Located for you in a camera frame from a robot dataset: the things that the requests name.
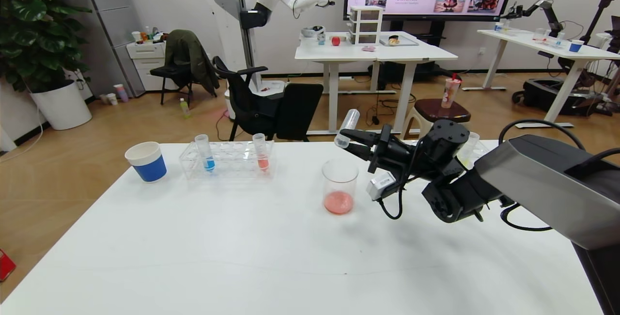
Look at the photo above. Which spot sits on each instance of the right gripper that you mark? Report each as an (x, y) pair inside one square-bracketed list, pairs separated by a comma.
[(381, 147)]

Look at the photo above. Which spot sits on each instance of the red pigment test tube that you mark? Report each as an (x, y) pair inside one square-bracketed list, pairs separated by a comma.
[(263, 162), (349, 123)]

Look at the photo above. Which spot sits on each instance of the blue pigment test tube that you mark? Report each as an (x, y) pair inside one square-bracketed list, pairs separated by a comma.
[(209, 162)]

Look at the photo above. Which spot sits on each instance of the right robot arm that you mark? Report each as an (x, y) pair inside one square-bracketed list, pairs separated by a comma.
[(533, 184)]

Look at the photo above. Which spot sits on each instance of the clear glass beaker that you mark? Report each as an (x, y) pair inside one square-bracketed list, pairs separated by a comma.
[(339, 202)]

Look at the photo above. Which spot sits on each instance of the yellow pigment test tube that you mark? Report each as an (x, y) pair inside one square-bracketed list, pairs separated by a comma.
[(472, 143)]

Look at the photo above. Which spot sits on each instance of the clear plastic test tube rack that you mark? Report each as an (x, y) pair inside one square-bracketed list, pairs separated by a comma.
[(232, 157), (483, 149)]

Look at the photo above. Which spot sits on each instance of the brown topped plastic stool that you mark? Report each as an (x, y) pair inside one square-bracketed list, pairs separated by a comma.
[(443, 109)]

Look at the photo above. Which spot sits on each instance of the white double desk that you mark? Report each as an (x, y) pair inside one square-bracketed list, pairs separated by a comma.
[(378, 53)]

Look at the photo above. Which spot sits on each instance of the drink cup with red straw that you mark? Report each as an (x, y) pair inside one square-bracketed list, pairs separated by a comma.
[(449, 93)]

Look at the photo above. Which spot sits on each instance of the red apple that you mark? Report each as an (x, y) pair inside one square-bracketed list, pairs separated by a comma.
[(335, 41)]

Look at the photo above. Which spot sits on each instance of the bread piece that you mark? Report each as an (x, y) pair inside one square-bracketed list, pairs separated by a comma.
[(393, 40)]

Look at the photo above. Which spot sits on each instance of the grey tray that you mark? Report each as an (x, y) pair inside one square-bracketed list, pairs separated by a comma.
[(407, 42)]

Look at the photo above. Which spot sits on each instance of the black office chair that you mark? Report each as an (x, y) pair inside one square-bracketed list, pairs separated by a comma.
[(252, 106)]

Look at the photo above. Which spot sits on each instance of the white desktop drawer organizer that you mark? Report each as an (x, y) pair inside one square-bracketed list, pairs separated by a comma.
[(365, 25)]

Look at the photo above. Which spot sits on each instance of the grey bowl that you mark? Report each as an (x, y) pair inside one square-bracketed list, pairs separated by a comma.
[(312, 32)]

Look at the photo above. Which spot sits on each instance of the green drink bottle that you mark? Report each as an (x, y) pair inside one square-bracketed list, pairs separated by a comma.
[(184, 109)]

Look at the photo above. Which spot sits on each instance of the black wheeled robot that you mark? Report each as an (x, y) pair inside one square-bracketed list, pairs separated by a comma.
[(547, 94)]

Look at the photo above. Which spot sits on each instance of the white standing desk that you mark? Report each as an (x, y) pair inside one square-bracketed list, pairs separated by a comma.
[(533, 42)]

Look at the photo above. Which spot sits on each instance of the dark green jacket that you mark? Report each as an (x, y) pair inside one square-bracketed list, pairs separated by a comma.
[(189, 55)]

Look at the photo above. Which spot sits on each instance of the black four-legged chair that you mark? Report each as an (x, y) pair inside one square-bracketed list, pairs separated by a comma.
[(169, 72)]

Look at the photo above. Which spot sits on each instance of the blue white paper cup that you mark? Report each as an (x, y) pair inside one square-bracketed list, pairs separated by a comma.
[(150, 168)]

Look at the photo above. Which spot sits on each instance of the small blue paper cup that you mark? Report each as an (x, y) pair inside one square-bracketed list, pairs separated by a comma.
[(576, 47)]

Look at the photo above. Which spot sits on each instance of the white drawer cabinet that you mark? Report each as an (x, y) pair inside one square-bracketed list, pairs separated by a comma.
[(145, 55)]

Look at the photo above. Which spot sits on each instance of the purple paper cup stack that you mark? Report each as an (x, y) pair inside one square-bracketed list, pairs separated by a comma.
[(121, 93)]

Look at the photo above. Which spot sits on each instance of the small white paper cup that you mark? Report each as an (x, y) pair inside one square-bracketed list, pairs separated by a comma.
[(113, 100)]

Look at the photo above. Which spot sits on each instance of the grey tall cabinet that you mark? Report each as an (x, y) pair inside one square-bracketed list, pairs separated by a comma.
[(114, 24)]

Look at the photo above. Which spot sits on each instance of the white plant pot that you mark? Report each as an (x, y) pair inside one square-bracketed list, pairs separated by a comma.
[(62, 107)]

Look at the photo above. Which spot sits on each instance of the green potted plant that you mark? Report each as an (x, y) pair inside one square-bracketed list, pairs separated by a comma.
[(34, 28)]

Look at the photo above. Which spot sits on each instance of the red box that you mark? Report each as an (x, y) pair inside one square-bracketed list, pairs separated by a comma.
[(6, 265)]

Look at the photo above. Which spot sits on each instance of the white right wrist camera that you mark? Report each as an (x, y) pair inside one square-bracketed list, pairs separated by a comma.
[(380, 186)]

